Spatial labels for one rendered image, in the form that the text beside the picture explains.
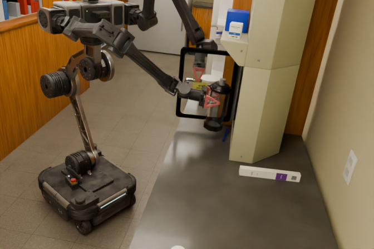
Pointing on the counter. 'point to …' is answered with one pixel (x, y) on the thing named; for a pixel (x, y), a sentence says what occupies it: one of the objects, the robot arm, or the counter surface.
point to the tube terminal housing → (269, 73)
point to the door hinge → (235, 93)
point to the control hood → (235, 46)
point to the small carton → (235, 30)
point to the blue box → (242, 15)
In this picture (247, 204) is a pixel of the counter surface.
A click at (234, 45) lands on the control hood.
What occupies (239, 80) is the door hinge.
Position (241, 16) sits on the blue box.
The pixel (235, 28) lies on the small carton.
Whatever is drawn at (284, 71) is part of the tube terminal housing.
